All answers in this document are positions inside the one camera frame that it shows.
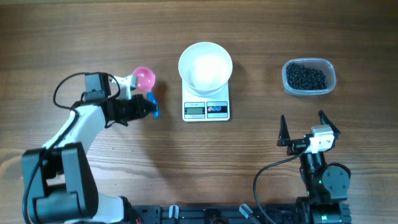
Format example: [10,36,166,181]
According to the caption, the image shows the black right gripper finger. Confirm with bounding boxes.
[277,115,290,147]
[318,110,340,137]

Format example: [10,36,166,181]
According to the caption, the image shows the pink scoop blue handle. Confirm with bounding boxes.
[132,67,160,118]

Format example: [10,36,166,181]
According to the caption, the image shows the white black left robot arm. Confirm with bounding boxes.
[21,95,157,223]

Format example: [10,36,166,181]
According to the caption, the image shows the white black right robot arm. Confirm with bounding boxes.
[277,111,352,224]

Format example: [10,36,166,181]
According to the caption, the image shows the white digital kitchen scale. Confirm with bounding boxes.
[182,83,230,122]

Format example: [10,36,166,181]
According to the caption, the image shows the white bowl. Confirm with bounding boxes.
[178,42,233,95]

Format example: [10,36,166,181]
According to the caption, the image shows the clear plastic container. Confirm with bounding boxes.
[282,58,336,96]

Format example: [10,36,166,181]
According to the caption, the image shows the black beans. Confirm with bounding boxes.
[286,63,326,90]

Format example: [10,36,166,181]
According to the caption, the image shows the black right camera cable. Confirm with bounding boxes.
[252,144,312,224]

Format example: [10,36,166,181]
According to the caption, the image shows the black camera cable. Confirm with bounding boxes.
[22,72,121,224]
[252,144,312,224]

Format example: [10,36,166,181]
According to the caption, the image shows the black left camera cable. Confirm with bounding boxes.
[22,72,121,224]

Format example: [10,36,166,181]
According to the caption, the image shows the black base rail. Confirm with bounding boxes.
[124,203,352,224]

